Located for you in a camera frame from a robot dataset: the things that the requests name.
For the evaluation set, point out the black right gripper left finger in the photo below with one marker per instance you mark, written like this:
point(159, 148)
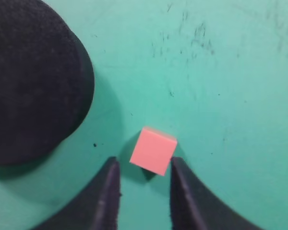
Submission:
point(96, 207)

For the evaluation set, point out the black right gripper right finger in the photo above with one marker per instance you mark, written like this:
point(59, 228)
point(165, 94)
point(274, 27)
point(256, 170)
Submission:
point(194, 207)

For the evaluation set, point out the pink cube block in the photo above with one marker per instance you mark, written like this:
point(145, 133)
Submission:
point(153, 150)

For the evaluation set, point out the black round turntable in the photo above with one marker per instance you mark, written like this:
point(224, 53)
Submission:
point(46, 81)

